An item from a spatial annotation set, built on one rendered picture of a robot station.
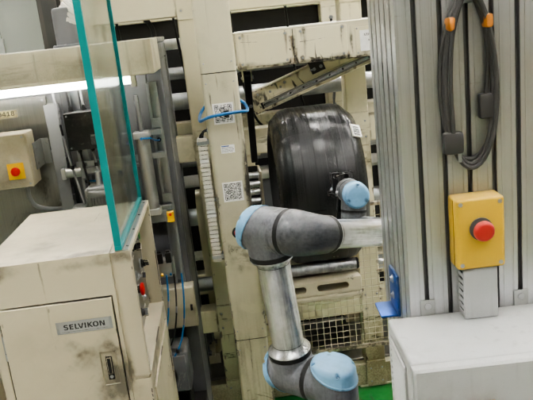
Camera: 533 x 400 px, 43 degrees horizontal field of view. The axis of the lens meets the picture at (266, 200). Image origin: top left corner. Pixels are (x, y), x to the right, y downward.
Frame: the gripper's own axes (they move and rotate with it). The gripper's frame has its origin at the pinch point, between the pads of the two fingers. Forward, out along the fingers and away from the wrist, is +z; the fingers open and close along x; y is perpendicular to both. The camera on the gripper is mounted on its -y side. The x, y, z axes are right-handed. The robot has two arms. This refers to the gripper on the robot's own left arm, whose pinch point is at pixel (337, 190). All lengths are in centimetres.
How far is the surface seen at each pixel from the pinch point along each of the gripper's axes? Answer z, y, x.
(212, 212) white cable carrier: 25, -6, 44
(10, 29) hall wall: 940, 211, 361
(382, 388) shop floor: 91, -113, -27
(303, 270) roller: 19.3, -30.9, 12.6
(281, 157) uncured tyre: 8.3, 12.5, 16.7
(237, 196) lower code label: 23.2, -0.8, 33.5
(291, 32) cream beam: 43, 58, 5
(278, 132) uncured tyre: 15.4, 20.9, 16.5
